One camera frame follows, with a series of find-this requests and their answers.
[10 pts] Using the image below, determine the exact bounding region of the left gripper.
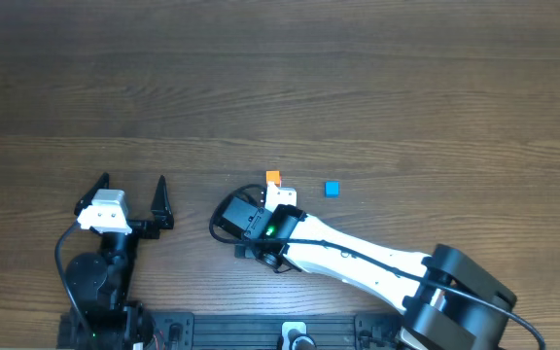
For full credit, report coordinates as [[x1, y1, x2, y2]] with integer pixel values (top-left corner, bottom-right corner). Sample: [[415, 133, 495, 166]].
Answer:
[[74, 172, 175, 241]]

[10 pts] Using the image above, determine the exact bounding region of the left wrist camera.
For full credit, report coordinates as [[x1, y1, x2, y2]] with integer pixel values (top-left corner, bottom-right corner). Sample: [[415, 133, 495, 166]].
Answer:
[[76, 189, 133, 236]]

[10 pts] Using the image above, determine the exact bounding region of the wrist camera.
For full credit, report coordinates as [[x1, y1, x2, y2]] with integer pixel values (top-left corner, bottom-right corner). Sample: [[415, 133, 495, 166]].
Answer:
[[76, 189, 133, 236], [263, 181, 298, 213]]

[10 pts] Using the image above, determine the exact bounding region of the black cable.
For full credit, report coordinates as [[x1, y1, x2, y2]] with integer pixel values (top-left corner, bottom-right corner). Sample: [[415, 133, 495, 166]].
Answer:
[[207, 183, 547, 350], [53, 220, 95, 344]]

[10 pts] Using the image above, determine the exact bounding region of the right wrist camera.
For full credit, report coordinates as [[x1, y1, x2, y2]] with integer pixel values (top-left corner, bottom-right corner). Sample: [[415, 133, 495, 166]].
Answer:
[[263, 181, 298, 213]]

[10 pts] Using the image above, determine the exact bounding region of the mounting rail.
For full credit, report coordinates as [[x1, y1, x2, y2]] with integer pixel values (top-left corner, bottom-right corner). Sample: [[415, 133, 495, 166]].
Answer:
[[57, 310, 410, 350]]

